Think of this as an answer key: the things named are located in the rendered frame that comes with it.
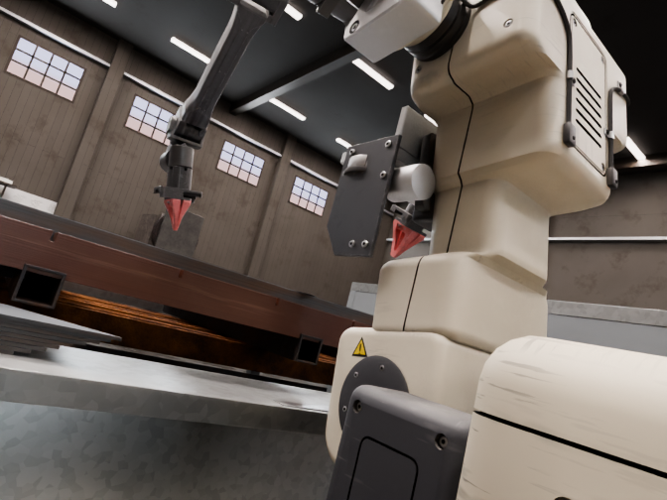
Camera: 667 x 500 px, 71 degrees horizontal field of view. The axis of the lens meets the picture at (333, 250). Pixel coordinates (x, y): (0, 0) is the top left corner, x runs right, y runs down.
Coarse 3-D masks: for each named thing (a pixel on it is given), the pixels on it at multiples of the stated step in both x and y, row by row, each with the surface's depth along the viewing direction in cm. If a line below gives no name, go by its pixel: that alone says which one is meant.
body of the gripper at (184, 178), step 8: (168, 168) 113; (176, 168) 112; (168, 176) 113; (176, 176) 112; (184, 176) 112; (168, 184) 112; (176, 184) 112; (184, 184) 112; (184, 192) 113; (192, 192) 114; (200, 192) 115
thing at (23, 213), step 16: (0, 208) 63; (16, 208) 64; (32, 208) 65; (48, 224) 66; (64, 224) 67; (80, 224) 69; (96, 240) 70; (112, 240) 71; (128, 240) 73; (144, 256) 74; (160, 256) 75; (176, 256) 77; (208, 272) 80; (224, 272) 82; (256, 288) 85; (272, 288) 87; (304, 304) 91; (320, 304) 94; (368, 320) 101
